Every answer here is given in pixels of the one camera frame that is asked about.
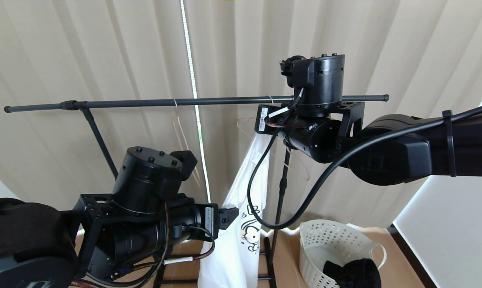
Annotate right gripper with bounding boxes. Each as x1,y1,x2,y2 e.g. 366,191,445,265
255,104,344,164

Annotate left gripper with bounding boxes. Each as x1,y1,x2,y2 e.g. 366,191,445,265
97,199,240,277

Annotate white printed shirt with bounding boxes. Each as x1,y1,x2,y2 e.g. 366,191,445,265
197,132,272,288

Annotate pink clothes hanger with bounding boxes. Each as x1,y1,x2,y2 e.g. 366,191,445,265
237,96,311,181
172,99,202,188

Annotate white laundry basket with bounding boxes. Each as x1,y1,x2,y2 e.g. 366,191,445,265
299,219,387,288

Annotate black clothes rack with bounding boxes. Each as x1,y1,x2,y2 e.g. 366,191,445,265
4,94,390,288

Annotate black garment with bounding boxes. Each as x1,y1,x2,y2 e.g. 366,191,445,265
323,258,382,288

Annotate beige curtain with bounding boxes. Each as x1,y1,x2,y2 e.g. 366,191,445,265
0,0,482,240

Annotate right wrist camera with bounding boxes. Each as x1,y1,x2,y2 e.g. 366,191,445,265
280,56,306,79

